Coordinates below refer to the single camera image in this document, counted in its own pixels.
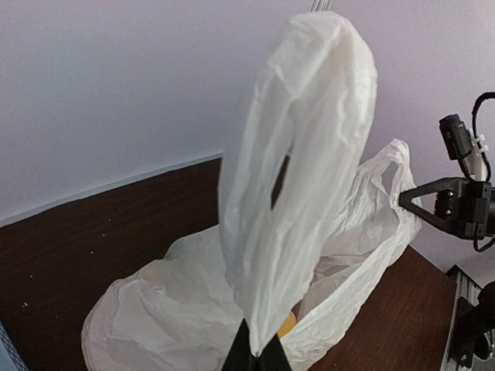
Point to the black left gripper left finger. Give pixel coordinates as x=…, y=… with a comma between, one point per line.
x=239, y=357

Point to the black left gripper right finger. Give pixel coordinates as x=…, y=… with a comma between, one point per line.
x=273, y=357

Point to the light blue plastic basket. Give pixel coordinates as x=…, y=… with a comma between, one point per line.
x=10, y=360

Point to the aluminium front rail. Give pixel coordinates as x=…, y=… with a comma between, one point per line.
x=467, y=288

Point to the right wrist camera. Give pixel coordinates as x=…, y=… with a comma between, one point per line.
x=465, y=148

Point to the tan yellow fruit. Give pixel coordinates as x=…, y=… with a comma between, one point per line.
x=288, y=325

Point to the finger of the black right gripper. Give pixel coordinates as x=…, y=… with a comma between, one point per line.
x=436, y=203

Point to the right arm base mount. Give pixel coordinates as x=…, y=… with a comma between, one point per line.
x=473, y=329

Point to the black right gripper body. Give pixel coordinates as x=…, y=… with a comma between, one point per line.
x=476, y=210

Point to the white plastic bag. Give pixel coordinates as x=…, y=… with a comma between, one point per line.
x=305, y=225

